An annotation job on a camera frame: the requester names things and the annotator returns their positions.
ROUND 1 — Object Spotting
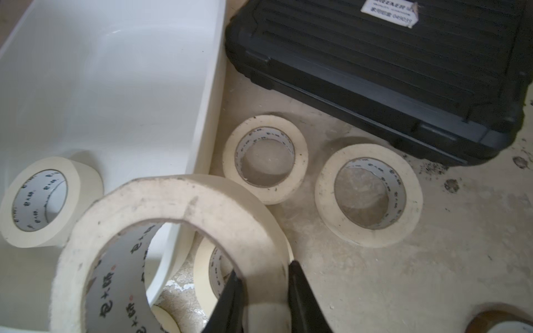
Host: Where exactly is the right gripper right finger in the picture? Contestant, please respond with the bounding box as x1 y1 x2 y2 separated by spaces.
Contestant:
288 260 333 333

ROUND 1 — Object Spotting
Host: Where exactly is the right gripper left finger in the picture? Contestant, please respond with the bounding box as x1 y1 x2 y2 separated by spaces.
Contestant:
202 271 244 333

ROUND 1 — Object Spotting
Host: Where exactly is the masking tape roll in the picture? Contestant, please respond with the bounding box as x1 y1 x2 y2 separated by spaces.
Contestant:
222 115 309 205
151 305 180 333
315 144 423 248
50 175 291 332
1 157 104 248
194 237 233 320

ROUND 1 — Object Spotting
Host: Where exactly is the white plastic storage box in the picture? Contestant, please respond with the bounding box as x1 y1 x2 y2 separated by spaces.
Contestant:
0 0 228 333

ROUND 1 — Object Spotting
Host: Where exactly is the black plastic tool case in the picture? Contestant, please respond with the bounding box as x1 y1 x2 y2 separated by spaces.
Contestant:
225 1 532 167

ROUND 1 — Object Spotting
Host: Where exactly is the black rubber ring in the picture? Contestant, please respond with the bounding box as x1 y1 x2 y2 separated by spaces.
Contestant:
465 309 533 333

